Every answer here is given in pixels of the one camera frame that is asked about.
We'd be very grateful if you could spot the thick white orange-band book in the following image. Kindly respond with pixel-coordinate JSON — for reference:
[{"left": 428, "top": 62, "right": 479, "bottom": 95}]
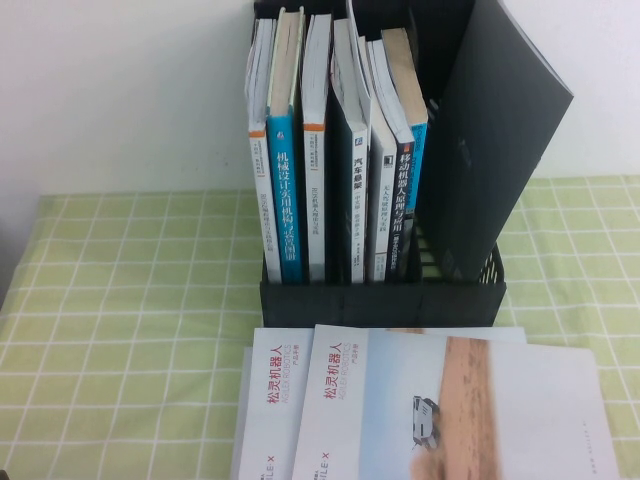
[{"left": 301, "top": 13, "right": 332, "bottom": 284}]

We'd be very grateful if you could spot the black blue mobile robot book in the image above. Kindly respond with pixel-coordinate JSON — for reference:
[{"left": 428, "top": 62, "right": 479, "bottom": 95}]
[{"left": 381, "top": 27, "right": 430, "bottom": 224}]

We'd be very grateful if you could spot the thin white orange-band book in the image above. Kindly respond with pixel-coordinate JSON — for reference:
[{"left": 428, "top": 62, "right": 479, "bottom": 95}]
[{"left": 243, "top": 17, "right": 280, "bottom": 282}]

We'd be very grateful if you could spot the AgileX brochure grey back cover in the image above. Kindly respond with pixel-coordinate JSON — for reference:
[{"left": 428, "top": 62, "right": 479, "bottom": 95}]
[{"left": 292, "top": 323, "right": 610, "bottom": 480}]

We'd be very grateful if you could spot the blue spine mechanical design book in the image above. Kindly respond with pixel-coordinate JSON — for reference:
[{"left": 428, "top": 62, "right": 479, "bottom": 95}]
[{"left": 264, "top": 5, "right": 306, "bottom": 284}]

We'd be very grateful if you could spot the pale white booklet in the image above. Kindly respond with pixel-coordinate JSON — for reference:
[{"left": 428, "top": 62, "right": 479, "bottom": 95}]
[{"left": 229, "top": 347, "right": 254, "bottom": 480}]

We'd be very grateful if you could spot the black spine mobile robot book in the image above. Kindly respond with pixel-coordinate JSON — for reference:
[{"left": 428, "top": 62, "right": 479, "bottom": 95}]
[{"left": 366, "top": 38, "right": 417, "bottom": 281}]

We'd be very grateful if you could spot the dark cover white spine book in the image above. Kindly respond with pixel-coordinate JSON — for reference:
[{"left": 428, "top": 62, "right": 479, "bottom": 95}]
[{"left": 327, "top": 17, "right": 374, "bottom": 285}]

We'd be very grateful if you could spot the white spine grey-foot book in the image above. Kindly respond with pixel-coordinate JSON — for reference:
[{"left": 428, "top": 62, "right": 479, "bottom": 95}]
[{"left": 357, "top": 35, "right": 400, "bottom": 282}]

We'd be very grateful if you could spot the black plastic book holder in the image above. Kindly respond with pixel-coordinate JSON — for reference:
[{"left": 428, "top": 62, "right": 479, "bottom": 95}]
[{"left": 252, "top": 0, "right": 507, "bottom": 329}]

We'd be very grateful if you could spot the AgileX brochure white cover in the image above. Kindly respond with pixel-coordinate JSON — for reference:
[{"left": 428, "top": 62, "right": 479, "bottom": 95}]
[{"left": 238, "top": 327, "right": 527, "bottom": 480}]

